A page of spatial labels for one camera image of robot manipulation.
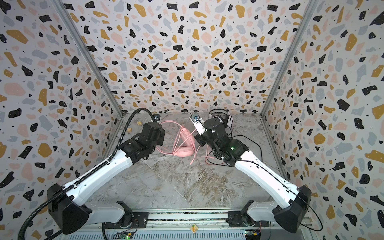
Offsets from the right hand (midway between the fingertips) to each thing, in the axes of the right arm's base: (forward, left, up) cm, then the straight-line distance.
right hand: (197, 122), depth 69 cm
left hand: (+3, +21, -8) cm, 23 cm away
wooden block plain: (+22, +52, -34) cm, 66 cm away
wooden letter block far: (+29, +46, -34) cm, 64 cm away
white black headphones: (+39, -19, -35) cm, 56 cm away
